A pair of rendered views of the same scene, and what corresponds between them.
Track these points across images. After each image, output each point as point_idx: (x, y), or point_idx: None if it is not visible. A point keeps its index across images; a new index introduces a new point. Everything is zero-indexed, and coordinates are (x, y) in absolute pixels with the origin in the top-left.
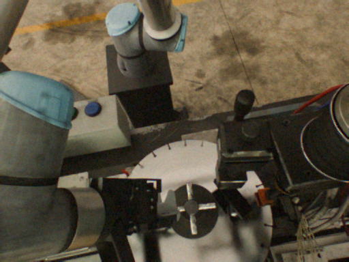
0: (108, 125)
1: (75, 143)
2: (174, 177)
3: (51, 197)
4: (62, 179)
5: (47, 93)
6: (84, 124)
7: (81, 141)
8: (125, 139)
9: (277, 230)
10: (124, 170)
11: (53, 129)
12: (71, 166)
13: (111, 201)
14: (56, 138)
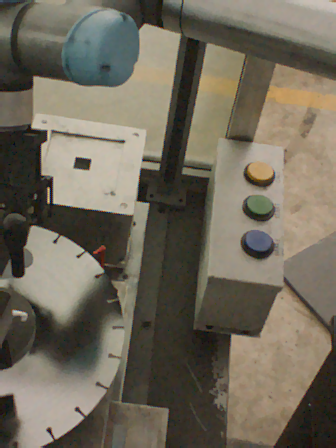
0: (213, 260)
1: (208, 220)
2: (57, 318)
3: (4, 61)
4: (132, 181)
5: (89, 44)
6: (228, 226)
7: (208, 228)
8: (198, 309)
9: None
10: (101, 249)
11: (58, 53)
12: (181, 226)
13: (1, 141)
14: (51, 58)
